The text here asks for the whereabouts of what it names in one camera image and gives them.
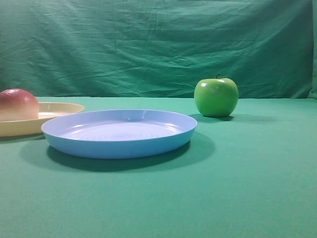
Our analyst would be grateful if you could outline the green table cloth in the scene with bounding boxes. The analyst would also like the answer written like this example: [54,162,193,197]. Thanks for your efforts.
[0,97,317,238]

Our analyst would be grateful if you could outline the green backdrop cloth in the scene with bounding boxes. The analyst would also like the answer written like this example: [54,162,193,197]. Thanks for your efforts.
[0,0,317,98]

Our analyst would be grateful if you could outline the yellow plastic plate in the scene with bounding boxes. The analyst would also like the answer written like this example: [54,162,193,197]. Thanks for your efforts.
[0,102,85,137]

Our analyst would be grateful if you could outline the green apple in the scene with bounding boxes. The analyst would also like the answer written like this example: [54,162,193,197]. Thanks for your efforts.
[194,75,239,118]

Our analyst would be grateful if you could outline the blue plastic plate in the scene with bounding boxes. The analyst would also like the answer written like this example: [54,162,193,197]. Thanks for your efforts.
[42,109,198,159]

